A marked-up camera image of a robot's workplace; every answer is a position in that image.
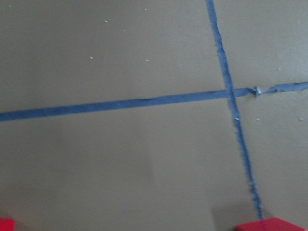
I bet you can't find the brown paper table cover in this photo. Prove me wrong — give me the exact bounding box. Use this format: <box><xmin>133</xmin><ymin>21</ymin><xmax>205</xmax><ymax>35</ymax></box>
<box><xmin>0</xmin><ymin>0</ymin><xmax>308</xmax><ymax>231</ymax></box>

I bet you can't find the red block one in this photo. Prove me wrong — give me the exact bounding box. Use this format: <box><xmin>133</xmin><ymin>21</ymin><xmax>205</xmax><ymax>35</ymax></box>
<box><xmin>0</xmin><ymin>218</ymin><xmax>15</xmax><ymax>231</ymax></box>
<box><xmin>234</xmin><ymin>218</ymin><xmax>307</xmax><ymax>231</ymax></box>

